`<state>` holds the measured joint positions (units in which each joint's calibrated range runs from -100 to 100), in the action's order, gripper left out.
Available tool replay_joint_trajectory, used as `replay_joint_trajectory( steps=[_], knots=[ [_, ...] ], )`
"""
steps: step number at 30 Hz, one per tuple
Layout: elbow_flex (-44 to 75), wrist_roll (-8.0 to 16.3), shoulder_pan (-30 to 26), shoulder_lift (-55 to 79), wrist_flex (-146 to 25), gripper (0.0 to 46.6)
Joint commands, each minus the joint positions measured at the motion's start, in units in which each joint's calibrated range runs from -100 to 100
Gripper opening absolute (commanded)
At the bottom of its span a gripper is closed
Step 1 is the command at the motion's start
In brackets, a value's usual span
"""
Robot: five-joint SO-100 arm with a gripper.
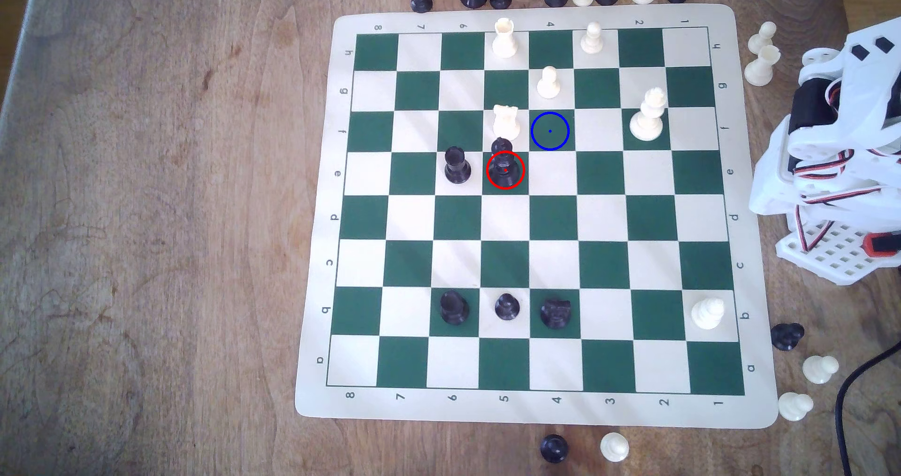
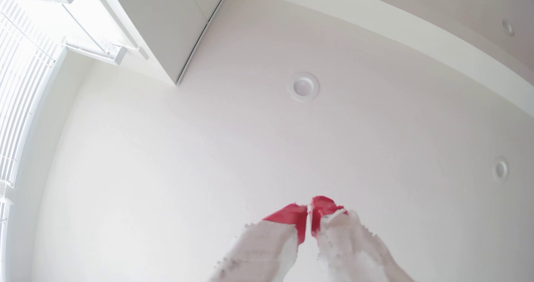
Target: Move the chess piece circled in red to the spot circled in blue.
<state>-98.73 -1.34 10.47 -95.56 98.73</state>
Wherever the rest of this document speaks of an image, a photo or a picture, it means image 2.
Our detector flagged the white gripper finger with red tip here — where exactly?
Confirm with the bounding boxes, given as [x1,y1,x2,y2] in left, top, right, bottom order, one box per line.
[310,196,414,282]
[209,203,308,282]

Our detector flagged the white blind headrail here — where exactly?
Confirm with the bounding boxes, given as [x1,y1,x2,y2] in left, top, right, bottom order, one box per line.
[63,4,128,66]

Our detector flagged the white window blinds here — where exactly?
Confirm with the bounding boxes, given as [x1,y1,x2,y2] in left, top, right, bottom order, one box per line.
[0,0,65,282]

